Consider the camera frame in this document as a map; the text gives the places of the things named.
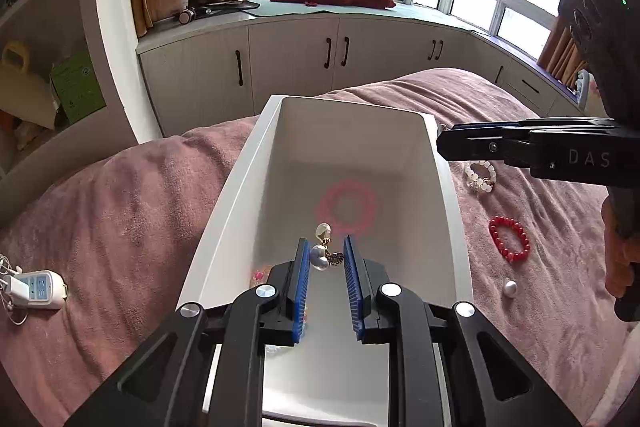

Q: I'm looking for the white charger with cable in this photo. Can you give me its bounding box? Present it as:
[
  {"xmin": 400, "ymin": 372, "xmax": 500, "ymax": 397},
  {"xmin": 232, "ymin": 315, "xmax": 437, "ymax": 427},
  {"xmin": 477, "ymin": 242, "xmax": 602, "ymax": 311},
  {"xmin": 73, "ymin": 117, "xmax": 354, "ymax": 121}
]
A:
[{"xmin": 0, "ymin": 254, "xmax": 32, "ymax": 326}]

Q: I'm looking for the white hair claw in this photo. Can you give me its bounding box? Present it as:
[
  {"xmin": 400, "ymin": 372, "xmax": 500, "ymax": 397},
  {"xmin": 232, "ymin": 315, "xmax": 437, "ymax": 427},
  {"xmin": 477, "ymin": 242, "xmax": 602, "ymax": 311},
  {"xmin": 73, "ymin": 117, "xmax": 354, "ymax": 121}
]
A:
[{"xmin": 573, "ymin": 69, "xmax": 594, "ymax": 106}]

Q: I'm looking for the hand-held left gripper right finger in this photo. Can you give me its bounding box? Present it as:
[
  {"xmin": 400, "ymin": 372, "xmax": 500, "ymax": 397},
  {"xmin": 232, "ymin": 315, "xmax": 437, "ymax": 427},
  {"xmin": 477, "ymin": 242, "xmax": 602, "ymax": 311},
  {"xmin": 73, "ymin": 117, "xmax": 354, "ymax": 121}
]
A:
[{"xmin": 343, "ymin": 235, "xmax": 583, "ymax": 427}]

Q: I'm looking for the cream bag with yellow handle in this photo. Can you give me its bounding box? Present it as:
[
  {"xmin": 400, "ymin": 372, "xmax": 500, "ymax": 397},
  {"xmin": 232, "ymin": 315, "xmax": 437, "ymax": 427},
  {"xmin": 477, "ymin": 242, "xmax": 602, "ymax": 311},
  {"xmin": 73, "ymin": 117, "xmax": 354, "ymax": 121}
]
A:
[{"xmin": 0, "ymin": 40, "xmax": 62, "ymax": 128}]

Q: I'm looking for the green cardboard box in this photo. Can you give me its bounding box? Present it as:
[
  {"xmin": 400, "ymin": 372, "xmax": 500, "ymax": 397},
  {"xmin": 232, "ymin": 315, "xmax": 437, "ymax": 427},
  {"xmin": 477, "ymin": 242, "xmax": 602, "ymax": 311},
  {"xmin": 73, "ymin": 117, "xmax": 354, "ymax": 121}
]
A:
[{"xmin": 49, "ymin": 52, "xmax": 107, "ymax": 126}]

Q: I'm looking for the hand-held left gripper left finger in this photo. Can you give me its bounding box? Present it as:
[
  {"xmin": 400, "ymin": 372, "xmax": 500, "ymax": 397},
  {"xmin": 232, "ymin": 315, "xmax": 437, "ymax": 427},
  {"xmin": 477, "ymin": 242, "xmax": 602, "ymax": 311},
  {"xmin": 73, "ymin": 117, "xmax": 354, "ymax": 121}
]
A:
[{"xmin": 65, "ymin": 237, "xmax": 312, "ymax": 427}]

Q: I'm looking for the red bead bracelet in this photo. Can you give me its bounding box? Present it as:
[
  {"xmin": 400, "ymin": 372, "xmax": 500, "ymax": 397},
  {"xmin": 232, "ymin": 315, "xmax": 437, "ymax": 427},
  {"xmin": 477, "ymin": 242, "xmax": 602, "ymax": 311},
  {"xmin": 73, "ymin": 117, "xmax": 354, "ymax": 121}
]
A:
[{"xmin": 489, "ymin": 215, "xmax": 531, "ymax": 263}]

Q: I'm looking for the white bead bracelet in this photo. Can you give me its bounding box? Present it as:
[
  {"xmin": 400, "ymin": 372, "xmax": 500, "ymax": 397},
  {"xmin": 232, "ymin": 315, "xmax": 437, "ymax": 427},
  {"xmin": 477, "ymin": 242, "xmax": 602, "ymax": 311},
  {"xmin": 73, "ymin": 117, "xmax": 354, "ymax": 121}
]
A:
[{"xmin": 464, "ymin": 161, "xmax": 499, "ymax": 196}]

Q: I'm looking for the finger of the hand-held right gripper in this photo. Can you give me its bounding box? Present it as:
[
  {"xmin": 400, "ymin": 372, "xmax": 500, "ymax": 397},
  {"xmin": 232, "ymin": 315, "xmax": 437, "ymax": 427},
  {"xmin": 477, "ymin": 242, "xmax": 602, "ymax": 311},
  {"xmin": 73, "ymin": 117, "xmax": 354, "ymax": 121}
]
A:
[
  {"xmin": 436, "ymin": 126, "xmax": 532, "ymax": 168},
  {"xmin": 451, "ymin": 117, "xmax": 616, "ymax": 132}
]

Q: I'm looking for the black flat device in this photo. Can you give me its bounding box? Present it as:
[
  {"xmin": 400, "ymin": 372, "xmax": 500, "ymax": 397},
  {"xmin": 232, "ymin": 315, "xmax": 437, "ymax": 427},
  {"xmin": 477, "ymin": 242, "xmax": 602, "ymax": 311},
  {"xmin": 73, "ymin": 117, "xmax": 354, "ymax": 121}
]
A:
[{"xmin": 199, "ymin": 0, "xmax": 261, "ymax": 16}]

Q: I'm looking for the person's right hand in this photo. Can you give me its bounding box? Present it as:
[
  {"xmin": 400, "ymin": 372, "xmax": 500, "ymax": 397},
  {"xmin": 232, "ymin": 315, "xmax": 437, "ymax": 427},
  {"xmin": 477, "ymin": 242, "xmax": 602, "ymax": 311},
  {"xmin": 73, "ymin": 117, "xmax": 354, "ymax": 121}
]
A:
[{"xmin": 601, "ymin": 194, "xmax": 640, "ymax": 299}]

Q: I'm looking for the pink bead bracelet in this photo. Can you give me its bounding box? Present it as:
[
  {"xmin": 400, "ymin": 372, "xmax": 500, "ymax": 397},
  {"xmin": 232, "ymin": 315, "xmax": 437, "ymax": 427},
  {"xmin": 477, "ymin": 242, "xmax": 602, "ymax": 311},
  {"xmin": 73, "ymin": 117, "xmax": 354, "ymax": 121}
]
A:
[{"xmin": 318, "ymin": 179, "xmax": 378, "ymax": 238}]

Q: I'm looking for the pearl drop earring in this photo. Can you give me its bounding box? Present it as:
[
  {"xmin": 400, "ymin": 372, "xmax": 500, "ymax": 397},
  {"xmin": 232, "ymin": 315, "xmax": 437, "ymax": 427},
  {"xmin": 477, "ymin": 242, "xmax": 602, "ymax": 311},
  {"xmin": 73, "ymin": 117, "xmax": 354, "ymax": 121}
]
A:
[{"xmin": 310, "ymin": 223, "xmax": 346, "ymax": 269}]

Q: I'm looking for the mauve bed blanket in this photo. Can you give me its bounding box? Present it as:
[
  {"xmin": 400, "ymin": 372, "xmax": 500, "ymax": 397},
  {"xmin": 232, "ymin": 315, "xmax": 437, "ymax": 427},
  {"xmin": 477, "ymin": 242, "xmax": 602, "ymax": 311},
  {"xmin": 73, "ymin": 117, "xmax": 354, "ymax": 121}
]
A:
[{"xmin": 0, "ymin": 67, "xmax": 640, "ymax": 427}]

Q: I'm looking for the white bay window cabinet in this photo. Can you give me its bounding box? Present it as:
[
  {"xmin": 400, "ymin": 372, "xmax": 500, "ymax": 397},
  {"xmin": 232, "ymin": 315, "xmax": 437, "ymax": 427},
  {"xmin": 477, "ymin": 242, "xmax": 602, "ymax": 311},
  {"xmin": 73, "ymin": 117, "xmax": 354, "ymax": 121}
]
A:
[{"xmin": 136, "ymin": 2, "xmax": 592, "ymax": 138}]

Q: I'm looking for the white rectangular storage box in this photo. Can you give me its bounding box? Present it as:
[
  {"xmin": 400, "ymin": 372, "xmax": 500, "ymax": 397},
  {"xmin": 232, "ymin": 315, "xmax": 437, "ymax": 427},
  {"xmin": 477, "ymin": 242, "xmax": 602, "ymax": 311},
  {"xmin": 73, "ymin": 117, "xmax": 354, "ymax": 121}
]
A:
[{"xmin": 176, "ymin": 94, "xmax": 476, "ymax": 427}]

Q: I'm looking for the white power strip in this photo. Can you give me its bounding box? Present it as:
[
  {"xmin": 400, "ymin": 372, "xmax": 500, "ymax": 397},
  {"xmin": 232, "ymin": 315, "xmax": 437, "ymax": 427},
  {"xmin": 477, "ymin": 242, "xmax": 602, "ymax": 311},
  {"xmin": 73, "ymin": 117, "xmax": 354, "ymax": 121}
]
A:
[{"xmin": 10, "ymin": 270, "xmax": 68, "ymax": 311}]

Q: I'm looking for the green window seat mat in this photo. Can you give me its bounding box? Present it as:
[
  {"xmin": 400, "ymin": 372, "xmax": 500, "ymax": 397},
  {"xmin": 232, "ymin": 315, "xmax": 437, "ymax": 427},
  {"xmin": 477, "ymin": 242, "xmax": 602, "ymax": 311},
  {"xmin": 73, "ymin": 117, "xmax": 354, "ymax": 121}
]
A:
[{"xmin": 195, "ymin": 0, "xmax": 418, "ymax": 20}]

